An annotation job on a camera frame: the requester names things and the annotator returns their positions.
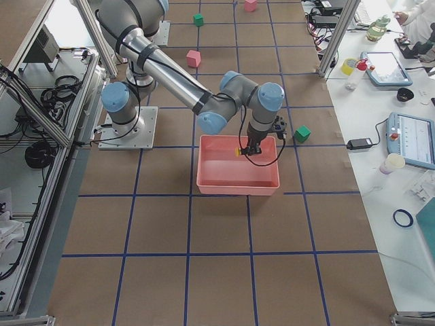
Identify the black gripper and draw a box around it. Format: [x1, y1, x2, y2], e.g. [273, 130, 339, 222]
[241, 120, 273, 156]

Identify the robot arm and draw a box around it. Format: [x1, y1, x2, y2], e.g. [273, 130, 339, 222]
[95, 1, 286, 156]

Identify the green cube near arm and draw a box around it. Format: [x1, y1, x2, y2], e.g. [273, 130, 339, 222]
[192, 13, 204, 27]

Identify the pink cube near arm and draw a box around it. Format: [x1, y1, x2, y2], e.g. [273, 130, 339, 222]
[243, 0, 258, 12]

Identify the pink plastic bin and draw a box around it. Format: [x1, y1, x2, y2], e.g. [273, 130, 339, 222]
[196, 134, 280, 196]

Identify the green cube near bin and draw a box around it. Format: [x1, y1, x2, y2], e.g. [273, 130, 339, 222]
[294, 125, 311, 143]

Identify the black power adapter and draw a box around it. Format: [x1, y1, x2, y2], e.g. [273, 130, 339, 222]
[346, 138, 373, 150]

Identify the pink cube centre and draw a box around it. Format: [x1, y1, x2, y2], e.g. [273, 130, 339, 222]
[186, 50, 201, 68]

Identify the yellow tape roll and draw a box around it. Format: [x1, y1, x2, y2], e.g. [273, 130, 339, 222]
[341, 58, 358, 76]

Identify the white paper cup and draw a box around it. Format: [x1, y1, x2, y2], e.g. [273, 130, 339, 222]
[379, 153, 406, 175]

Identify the teach pendant tablet far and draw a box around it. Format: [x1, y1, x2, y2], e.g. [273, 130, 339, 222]
[360, 52, 413, 87]

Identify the teach pendant tablet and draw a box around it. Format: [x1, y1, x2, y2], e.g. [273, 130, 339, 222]
[360, 52, 413, 87]
[386, 112, 434, 170]

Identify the black bowl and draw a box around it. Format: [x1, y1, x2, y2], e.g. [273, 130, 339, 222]
[396, 88, 415, 103]

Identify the teach pendant tablet near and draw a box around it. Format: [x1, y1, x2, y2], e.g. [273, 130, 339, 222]
[386, 112, 434, 170]

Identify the green glass bottle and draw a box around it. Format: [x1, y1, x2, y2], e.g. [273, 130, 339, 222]
[366, 15, 391, 42]

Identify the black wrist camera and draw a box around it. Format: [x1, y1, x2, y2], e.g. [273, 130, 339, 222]
[271, 115, 287, 140]

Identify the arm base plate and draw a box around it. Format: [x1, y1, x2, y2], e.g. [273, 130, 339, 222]
[98, 106, 158, 150]
[149, 20, 171, 48]

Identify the aluminium frame post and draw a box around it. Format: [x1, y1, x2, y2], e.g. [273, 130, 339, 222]
[317, 0, 360, 77]

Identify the blue tape ring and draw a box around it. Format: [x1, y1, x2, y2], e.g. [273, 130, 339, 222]
[393, 209, 415, 228]

